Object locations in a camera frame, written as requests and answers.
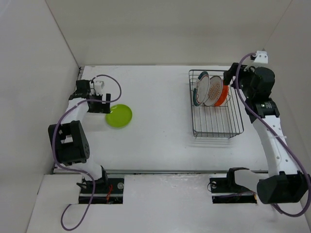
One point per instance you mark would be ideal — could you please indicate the orange plastic plate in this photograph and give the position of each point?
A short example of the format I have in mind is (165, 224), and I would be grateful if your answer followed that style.
(223, 96)

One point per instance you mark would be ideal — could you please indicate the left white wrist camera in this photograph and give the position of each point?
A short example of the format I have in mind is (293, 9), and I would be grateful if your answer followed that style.
(98, 87)

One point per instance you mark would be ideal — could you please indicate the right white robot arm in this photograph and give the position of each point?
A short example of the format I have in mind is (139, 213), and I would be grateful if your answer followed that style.
(288, 181)

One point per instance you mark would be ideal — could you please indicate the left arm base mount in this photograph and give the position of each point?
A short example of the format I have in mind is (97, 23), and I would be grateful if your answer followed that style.
(105, 193)

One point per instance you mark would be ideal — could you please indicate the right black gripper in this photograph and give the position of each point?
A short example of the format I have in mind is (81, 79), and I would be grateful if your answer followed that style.
(228, 74)

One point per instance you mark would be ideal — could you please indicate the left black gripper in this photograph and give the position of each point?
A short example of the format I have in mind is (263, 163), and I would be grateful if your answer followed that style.
(102, 108)

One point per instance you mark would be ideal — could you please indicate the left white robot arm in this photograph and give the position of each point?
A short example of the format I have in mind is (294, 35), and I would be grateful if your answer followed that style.
(72, 149)

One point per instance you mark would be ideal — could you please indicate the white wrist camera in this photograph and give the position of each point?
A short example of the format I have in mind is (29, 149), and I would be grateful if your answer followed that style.
(259, 58)
(98, 87)

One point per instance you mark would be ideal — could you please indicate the white plate blue rim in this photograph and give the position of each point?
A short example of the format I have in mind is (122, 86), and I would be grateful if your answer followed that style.
(201, 89)

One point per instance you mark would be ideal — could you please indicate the black wire dish rack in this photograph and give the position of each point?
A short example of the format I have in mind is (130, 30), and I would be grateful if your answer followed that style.
(215, 121)

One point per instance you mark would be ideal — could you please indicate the green plastic plate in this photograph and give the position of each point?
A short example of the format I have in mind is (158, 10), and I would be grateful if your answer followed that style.
(120, 116)

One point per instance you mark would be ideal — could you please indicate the white plate orange sunburst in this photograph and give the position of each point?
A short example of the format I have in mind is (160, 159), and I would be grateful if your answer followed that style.
(215, 90)

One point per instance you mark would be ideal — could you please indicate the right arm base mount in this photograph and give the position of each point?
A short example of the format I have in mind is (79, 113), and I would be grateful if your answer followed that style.
(224, 192)

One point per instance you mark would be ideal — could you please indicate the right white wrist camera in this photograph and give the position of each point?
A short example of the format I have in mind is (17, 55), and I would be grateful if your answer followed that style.
(259, 58)

